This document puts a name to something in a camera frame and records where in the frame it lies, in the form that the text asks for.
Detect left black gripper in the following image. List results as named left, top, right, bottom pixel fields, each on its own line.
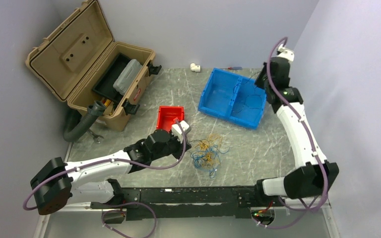
left=151, top=130, right=191, bottom=161

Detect black thin cable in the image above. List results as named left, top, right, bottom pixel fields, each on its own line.
left=231, top=72, right=267, bottom=116

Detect blue thin cable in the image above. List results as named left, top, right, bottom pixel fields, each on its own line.
left=190, top=144, right=231, bottom=179

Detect white pipe elbow fitting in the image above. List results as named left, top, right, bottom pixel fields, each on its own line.
left=190, top=63, right=201, bottom=72

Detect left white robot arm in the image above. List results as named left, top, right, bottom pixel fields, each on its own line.
left=23, top=127, right=191, bottom=215

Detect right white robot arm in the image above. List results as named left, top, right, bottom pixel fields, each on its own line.
left=253, top=57, right=339, bottom=206

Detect red small plastic bin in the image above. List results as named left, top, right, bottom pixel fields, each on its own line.
left=156, top=106, right=185, bottom=131

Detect blue double plastic bin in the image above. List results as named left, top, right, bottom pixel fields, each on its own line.
left=198, top=68, right=266, bottom=129

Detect steel wrench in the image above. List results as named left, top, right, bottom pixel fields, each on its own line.
left=87, top=129, right=104, bottom=144

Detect yellow tools in case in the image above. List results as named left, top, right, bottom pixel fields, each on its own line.
left=98, top=97, right=118, bottom=117

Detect grey plastic organizer box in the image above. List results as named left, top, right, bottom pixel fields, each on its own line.
left=113, top=59, right=142, bottom=95

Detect black tray in case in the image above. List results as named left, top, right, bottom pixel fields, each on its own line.
left=92, top=53, right=131, bottom=104

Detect tan open tool case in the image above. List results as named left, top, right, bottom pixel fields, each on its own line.
left=25, top=0, right=161, bottom=131

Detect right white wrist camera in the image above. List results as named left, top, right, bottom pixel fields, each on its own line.
left=277, top=46, right=295, bottom=63

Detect red handled screwdriver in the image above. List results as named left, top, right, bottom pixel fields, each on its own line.
left=227, top=66, right=243, bottom=70

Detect grey corrugated hose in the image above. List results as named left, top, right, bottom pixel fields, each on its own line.
left=63, top=101, right=107, bottom=143

